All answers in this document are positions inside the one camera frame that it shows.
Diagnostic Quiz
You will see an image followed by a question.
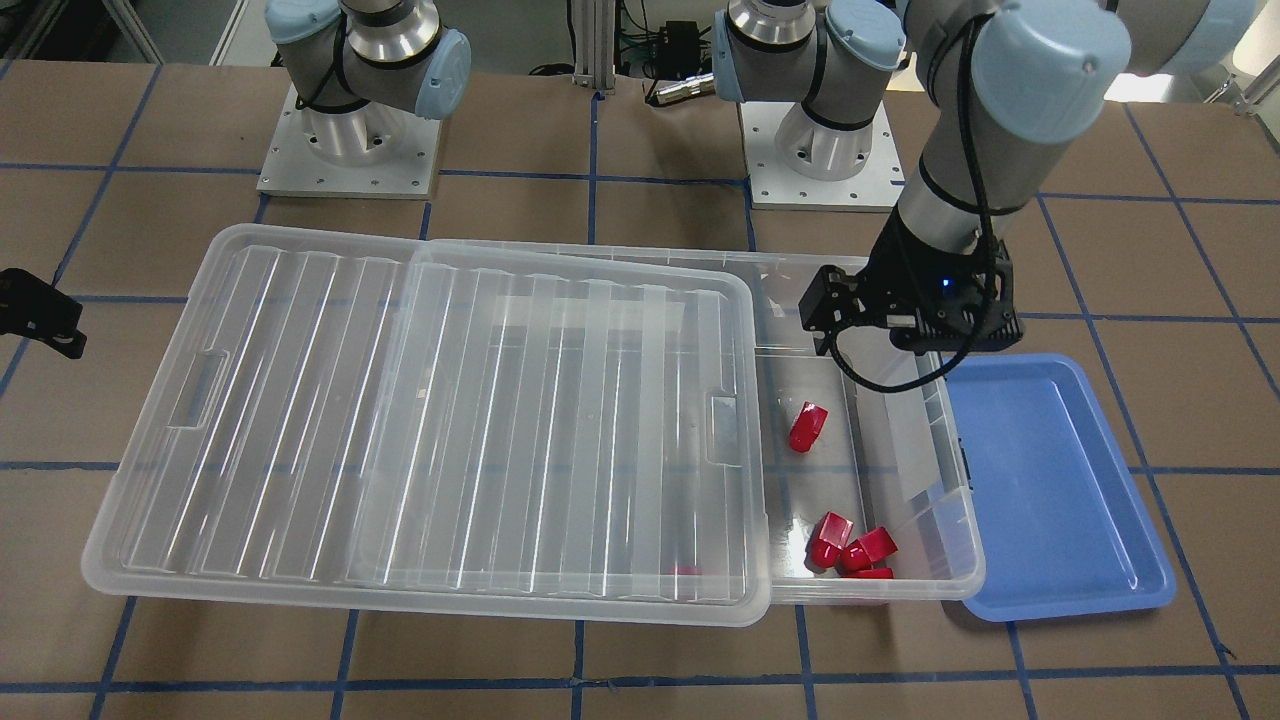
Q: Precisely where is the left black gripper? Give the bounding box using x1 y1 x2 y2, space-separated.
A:
797 210 1012 356

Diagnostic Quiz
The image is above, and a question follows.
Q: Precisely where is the clear plastic box lid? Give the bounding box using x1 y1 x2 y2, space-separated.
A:
81 224 771 626

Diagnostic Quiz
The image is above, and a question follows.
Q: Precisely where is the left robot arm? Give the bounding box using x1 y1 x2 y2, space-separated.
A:
712 1 1254 356

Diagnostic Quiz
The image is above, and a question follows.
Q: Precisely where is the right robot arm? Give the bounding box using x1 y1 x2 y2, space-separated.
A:
264 1 472 167

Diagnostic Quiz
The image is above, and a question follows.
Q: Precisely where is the clear plastic storage box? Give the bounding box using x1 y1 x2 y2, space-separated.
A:
430 238 987 605

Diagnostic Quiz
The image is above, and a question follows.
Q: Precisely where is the red block in box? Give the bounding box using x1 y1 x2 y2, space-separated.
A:
847 568 895 580
837 527 899 577
806 511 852 571

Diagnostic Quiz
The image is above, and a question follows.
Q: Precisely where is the black power adapter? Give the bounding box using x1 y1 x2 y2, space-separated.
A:
654 20 703 79

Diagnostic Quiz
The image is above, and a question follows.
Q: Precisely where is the blue plastic tray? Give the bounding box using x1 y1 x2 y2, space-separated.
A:
946 354 1178 623

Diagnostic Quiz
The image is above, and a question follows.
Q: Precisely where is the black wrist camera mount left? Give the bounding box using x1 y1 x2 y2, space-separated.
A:
890 269 1025 354

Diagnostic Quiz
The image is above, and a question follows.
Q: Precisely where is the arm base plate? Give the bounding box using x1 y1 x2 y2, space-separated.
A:
739 102 906 211
257 87 442 200

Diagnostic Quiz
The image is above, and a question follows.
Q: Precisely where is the aluminium frame post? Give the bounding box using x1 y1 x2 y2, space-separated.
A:
568 0 618 95

